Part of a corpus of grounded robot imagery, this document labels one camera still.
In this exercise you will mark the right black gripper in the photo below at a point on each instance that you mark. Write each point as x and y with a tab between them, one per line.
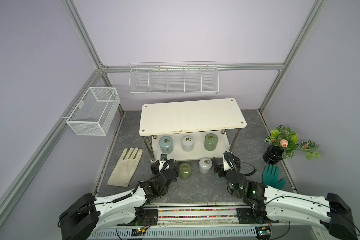
218	168

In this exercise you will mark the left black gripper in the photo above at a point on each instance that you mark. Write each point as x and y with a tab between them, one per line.
155	167

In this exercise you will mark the large white tea canister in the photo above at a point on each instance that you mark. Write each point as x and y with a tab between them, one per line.
205	165

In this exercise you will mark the large green tea canister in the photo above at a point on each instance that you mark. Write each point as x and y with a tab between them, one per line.
185	171

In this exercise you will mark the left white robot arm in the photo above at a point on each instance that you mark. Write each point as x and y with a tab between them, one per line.
89	214

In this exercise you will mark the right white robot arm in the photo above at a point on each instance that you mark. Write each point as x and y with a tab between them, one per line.
267	205

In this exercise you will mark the small green tea canister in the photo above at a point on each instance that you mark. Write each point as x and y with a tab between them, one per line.
211	141

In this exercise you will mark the small blue tea canister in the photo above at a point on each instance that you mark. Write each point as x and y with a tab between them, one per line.
166	144

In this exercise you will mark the small white tea canister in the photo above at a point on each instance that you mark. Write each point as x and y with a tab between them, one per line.
187	143

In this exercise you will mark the white two-tier shelf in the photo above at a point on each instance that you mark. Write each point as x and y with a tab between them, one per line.
192	118

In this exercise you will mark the beige work glove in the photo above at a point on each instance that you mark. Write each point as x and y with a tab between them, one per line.
125	167

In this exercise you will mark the green rubber glove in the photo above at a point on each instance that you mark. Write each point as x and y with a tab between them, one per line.
271	177

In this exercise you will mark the artificial plant in black pot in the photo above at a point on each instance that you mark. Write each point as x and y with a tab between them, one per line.
284	143

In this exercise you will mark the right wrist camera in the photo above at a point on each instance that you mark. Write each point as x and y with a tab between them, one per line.
227	165

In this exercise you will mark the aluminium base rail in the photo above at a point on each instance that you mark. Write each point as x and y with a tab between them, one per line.
192	222

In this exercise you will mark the white mesh wall basket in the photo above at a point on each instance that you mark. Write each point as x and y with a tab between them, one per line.
95	112

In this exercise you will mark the long white wire basket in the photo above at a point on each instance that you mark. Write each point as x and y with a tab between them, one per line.
181	78

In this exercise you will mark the aluminium cage frame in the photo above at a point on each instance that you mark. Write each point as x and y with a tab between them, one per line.
44	65

